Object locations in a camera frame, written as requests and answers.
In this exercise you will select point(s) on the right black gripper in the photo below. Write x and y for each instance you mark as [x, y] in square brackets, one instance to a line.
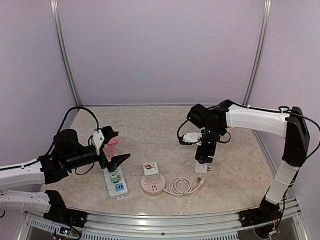
[210, 151]

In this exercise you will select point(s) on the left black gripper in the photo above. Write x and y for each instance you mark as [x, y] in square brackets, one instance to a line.
[115, 161]

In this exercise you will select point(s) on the pink cube socket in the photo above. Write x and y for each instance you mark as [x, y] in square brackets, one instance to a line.
[110, 151]

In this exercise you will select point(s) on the pink plug adapter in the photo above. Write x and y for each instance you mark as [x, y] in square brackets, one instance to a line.
[113, 142]

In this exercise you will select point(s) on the white plug adapter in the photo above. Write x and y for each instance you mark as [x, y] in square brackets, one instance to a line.
[201, 168]

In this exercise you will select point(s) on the green plug adapter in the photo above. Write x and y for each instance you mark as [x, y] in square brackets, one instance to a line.
[114, 176]

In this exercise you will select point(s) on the white multicolour power strip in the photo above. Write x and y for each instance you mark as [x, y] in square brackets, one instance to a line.
[116, 184]

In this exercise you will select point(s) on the white cube socket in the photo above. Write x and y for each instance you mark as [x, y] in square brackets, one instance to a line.
[151, 171]

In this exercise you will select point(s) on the pink round socket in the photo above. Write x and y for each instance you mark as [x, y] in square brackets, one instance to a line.
[154, 187]

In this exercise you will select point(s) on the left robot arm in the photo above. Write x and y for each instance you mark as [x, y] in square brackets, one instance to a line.
[67, 155]

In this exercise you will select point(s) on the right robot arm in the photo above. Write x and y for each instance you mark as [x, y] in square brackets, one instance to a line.
[285, 123]

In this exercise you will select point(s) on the small circuit board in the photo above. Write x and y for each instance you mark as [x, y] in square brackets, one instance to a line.
[65, 231]

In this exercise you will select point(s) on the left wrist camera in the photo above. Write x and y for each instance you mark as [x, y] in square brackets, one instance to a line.
[98, 140]

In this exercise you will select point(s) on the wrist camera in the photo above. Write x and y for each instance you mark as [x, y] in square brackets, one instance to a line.
[192, 138]
[98, 140]

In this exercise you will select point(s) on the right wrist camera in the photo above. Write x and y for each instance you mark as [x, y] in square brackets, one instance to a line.
[192, 138]

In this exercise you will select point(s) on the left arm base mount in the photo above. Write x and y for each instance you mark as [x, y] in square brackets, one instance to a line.
[70, 217]

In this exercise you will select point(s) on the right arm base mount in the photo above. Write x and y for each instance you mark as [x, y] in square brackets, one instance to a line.
[256, 216]

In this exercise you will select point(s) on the aluminium front rail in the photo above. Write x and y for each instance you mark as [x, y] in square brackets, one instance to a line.
[212, 226]

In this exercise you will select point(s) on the left aluminium frame post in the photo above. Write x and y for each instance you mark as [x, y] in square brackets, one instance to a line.
[54, 5]

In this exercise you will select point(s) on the aluminium frame post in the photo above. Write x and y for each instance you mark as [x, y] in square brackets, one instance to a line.
[259, 51]
[54, 5]

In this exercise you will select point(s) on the right aluminium frame post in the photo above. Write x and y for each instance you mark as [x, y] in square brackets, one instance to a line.
[259, 51]

